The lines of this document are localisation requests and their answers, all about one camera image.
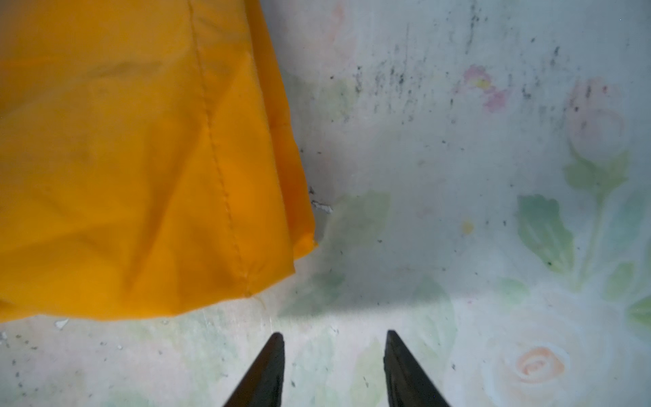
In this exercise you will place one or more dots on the orange shorts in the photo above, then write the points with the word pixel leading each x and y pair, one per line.
pixel 148 164

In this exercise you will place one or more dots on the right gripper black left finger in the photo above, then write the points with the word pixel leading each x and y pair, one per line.
pixel 262 384

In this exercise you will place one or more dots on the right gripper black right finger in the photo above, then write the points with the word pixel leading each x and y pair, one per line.
pixel 407 383

